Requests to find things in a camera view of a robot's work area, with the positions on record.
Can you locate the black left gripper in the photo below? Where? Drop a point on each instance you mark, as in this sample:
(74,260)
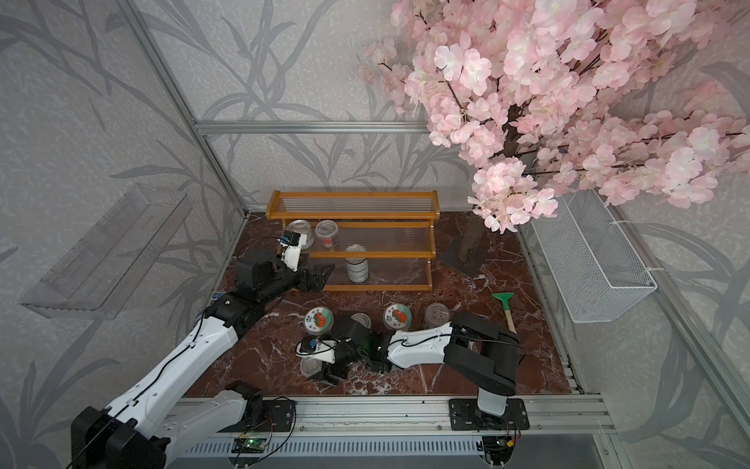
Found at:
(315,284)

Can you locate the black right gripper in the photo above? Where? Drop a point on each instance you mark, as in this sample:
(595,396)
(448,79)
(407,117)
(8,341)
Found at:
(331,375)

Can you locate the small clear cup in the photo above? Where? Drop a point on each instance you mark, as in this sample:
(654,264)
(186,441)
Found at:
(327,231)
(310,367)

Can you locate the tomato lid jar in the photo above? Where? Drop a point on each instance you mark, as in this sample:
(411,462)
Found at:
(319,321)
(397,317)

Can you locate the small red label plastic cup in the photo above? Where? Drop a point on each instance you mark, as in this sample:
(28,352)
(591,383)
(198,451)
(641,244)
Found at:
(362,319)

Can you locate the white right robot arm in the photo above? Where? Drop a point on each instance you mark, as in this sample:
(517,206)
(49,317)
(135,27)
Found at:
(485,353)

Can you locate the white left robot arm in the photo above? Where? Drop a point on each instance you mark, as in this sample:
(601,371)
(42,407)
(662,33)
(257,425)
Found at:
(132,430)

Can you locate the black label can bottom shelf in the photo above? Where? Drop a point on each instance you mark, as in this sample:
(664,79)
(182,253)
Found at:
(356,265)

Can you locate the orange wooden three-tier shelf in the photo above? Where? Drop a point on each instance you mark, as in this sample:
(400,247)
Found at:
(397,230)

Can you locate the silver pull-tab can left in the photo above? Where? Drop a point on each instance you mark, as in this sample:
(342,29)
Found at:
(304,229)

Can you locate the left green circuit board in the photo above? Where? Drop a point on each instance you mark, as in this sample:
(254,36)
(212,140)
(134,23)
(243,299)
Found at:
(250,445)

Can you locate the brown tree trunk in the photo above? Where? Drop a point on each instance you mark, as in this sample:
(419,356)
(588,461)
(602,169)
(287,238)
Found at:
(471,243)

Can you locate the right circuit board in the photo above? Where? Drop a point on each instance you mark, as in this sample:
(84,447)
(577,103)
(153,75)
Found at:
(497,451)

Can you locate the pink cherry blossom crown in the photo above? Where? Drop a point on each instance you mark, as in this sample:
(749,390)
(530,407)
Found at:
(524,89)

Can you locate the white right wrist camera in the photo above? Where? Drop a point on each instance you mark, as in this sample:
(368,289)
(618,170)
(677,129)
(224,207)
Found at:
(316,348)

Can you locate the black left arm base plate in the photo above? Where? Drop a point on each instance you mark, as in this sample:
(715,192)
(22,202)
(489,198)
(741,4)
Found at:
(261,415)

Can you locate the dark metal tree base plate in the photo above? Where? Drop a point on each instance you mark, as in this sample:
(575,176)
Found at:
(448,257)

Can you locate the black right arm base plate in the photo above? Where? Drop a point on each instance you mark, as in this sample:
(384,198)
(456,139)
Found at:
(489,417)

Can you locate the clear acrylic wall shelf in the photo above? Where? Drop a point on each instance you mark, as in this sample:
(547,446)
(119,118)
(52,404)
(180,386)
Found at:
(96,278)

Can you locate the aluminium front rail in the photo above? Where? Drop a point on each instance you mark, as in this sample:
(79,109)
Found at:
(421,425)

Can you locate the white wire mesh basket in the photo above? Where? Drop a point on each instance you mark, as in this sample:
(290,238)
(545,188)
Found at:
(599,274)

